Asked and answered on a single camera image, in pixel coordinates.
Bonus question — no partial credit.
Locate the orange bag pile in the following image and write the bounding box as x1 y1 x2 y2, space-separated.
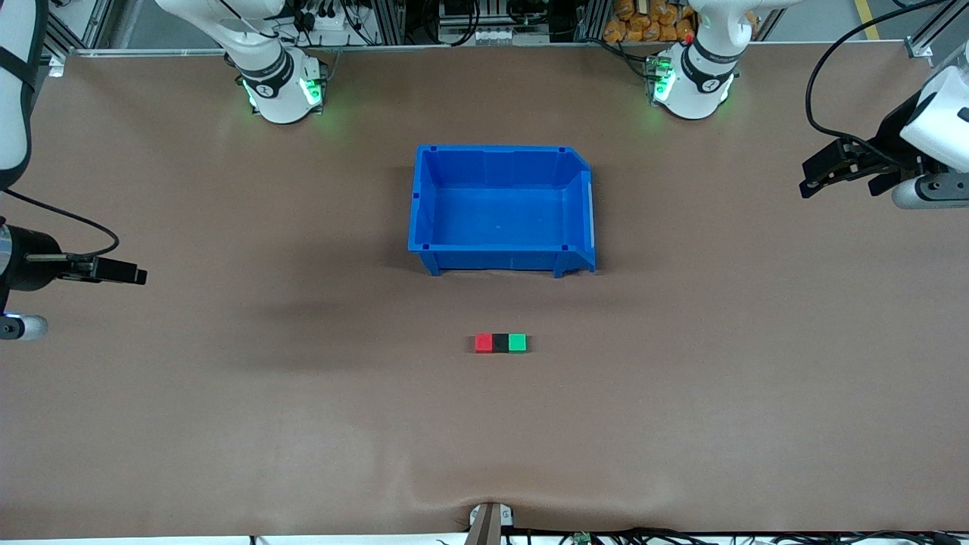
603 0 699 44

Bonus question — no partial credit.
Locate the white power strip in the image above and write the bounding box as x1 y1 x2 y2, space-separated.
294 6 357 35

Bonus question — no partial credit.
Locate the blue plastic storage bin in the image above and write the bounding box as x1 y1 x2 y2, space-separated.
407 145 597 279

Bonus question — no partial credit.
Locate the metal table clamp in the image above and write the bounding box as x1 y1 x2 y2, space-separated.
467 502 515 545

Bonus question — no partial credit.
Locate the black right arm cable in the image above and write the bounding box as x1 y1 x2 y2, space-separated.
0 188 120 260

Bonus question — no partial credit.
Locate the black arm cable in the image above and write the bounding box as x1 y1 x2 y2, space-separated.
805 0 943 164
0 188 120 260

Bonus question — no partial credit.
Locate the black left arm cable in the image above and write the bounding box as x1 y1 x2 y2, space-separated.
805 0 943 164

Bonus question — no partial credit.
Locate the aluminium frame profile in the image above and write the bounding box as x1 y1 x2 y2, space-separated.
42 0 114 78
906 0 969 58

